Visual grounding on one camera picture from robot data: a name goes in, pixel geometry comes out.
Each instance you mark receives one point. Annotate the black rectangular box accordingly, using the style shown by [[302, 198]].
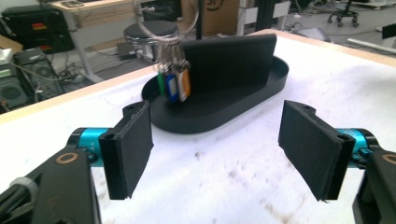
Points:
[[230, 62]]

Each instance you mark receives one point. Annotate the black office chair base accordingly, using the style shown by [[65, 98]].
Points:
[[342, 14]]

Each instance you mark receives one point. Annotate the black tray with hanger bar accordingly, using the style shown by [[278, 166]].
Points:
[[202, 115]]

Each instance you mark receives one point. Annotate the black case with coloured labels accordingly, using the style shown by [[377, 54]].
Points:
[[34, 28]]

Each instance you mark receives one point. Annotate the large black computer tower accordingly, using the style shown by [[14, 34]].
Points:
[[40, 71]]

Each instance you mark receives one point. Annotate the slim black computer tower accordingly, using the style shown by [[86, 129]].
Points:
[[12, 91]]

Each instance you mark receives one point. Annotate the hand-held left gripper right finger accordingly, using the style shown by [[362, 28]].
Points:
[[314, 149]]

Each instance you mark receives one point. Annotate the white desk leg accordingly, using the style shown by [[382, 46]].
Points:
[[82, 46]]

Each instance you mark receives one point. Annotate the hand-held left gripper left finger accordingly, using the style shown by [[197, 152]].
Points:
[[127, 152]]

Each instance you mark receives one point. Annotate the black round stool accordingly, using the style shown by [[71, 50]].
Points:
[[149, 31]]

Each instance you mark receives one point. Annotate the cardboard box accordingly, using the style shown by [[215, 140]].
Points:
[[218, 17]]

